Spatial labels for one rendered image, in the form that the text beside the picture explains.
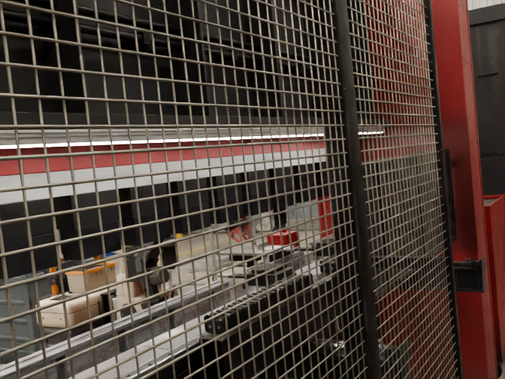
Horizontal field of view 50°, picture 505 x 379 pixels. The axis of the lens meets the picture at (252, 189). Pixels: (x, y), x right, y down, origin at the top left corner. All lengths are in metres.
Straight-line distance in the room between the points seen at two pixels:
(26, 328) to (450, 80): 3.35
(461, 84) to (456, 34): 0.24
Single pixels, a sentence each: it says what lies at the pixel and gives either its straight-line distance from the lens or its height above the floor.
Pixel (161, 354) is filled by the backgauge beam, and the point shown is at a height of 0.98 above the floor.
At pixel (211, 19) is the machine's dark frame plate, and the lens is 1.87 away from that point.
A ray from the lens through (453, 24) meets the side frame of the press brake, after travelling 2.89.
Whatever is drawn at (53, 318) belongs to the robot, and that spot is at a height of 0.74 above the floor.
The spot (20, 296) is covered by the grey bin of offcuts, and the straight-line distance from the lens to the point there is 4.43.
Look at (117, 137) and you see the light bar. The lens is 1.26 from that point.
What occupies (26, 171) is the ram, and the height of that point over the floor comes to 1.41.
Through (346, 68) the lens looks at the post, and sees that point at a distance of 1.02.
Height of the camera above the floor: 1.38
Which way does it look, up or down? 3 degrees down
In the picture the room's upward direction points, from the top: 6 degrees counter-clockwise
